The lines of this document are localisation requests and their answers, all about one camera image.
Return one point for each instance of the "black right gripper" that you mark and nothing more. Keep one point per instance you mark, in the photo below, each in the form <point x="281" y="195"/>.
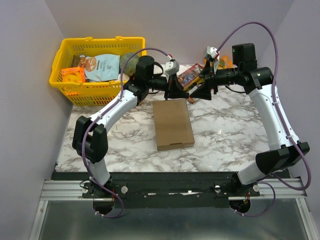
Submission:
<point x="213" y="81"/>

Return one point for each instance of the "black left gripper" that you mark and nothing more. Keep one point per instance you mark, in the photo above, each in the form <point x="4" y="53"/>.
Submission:
<point x="175" y="90"/>

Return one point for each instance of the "brown cardboard express box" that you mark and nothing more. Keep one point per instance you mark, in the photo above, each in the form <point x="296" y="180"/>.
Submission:
<point x="173" y="129"/>

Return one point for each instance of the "yellow utility knife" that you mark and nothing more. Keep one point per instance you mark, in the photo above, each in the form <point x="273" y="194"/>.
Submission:
<point x="193" y="85"/>

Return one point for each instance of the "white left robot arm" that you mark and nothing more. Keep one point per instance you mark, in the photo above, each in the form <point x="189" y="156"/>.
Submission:
<point x="90" y="135"/>

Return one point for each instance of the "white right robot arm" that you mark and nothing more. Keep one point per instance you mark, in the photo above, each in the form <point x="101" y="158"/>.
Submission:
<point x="285" y="147"/>

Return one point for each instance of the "orange snack box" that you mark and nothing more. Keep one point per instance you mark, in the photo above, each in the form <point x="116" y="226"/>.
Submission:
<point x="73" y="75"/>

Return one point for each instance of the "red snack bag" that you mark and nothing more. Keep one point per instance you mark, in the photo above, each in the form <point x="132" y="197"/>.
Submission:
<point x="189" y="75"/>

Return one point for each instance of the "orange yellow snack bag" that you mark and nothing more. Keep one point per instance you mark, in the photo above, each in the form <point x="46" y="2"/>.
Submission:
<point x="225" y="63"/>

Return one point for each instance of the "green round melon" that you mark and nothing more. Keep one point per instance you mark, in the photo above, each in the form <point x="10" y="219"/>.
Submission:
<point x="130" y="67"/>

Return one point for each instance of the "beige round bun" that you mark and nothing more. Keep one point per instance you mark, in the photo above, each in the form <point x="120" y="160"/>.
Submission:
<point x="125" y="78"/>

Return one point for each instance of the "yellow plastic shopping basket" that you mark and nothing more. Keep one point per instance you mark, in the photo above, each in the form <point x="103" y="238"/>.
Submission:
<point x="87" y="93"/>

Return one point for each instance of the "light blue chips bag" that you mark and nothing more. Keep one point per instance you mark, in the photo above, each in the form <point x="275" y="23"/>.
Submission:
<point x="100" y="68"/>

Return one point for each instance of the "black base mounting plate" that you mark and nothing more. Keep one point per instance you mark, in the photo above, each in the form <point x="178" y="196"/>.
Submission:
<point x="163" y="190"/>

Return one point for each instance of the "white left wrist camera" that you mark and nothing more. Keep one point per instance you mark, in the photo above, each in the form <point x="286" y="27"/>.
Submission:
<point x="171" y="66"/>

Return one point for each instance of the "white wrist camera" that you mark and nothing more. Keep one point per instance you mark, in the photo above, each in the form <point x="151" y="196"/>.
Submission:
<point x="212" y="55"/>
<point x="171" y="66"/>

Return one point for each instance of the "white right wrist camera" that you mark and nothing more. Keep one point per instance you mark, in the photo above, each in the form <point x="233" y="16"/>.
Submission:
<point x="212" y="55"/>

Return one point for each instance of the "aluminium rail frame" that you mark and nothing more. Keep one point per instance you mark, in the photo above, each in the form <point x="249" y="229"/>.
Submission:
<point x="228" y="134"/>

